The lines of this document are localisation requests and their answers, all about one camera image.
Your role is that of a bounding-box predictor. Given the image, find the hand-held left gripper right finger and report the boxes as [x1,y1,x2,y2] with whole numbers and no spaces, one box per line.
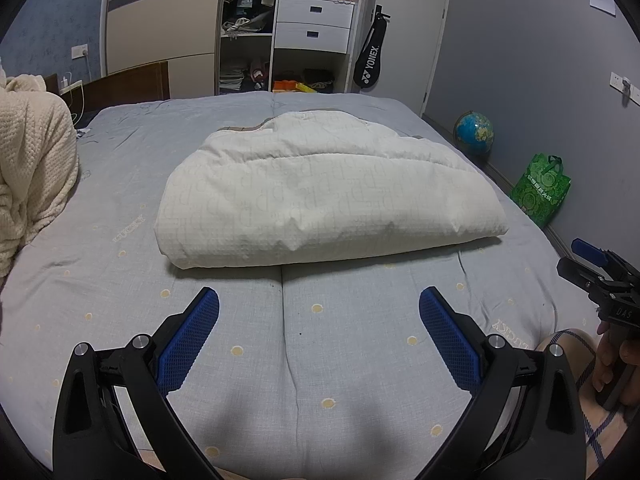
[419,286,587,480]

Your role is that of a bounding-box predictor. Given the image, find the green shopping bag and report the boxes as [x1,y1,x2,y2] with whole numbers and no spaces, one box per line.
[510,153,572,228]

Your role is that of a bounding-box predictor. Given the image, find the bed with grey sheet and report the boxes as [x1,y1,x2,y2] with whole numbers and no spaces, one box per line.
[0,92,608,480]

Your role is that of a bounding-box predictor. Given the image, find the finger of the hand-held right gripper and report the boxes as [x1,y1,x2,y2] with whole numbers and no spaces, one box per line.
[556,258,609,306]
[571,238,640,286]

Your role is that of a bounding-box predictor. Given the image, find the wall socket with plug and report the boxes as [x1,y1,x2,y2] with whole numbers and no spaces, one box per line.
[610,71,636,106]

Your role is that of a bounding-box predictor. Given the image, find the cream textured blanket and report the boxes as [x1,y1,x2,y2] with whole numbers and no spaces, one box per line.
[0,74,80,278]

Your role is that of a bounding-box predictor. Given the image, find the black racket bag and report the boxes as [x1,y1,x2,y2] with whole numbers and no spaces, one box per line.
[352,5,390,88]

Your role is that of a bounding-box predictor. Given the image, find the pale cloth bundle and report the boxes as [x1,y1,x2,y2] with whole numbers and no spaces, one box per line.
[222,15,273,39]

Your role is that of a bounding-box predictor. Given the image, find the white door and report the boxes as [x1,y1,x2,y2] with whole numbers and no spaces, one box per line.
[350,0,456,116]

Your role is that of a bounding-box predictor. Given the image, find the white drawer unit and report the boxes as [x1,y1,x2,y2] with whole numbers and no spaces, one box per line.
[270,0,358,95]

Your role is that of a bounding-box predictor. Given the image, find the blue globe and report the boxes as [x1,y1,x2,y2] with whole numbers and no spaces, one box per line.
[453,111,496,156]

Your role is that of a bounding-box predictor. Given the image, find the cream sliding-door wardrobe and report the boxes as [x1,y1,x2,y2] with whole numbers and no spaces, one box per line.
[101,0,276,97]

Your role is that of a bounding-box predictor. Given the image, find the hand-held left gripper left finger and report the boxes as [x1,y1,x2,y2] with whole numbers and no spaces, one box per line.
[52,286,221,480]

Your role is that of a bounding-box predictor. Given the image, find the white charger cable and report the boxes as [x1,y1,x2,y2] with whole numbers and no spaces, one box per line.
[67,55,90,132]

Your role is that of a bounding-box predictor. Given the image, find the person's checked trouser leg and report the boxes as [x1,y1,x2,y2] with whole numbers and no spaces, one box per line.
[535,327,640,480]

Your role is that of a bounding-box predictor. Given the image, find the white hooded padded coat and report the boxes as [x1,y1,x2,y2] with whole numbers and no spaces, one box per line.
[154,110,510,271]

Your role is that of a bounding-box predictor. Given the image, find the person's right hand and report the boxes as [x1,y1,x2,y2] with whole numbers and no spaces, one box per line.
[591,320,640,406]

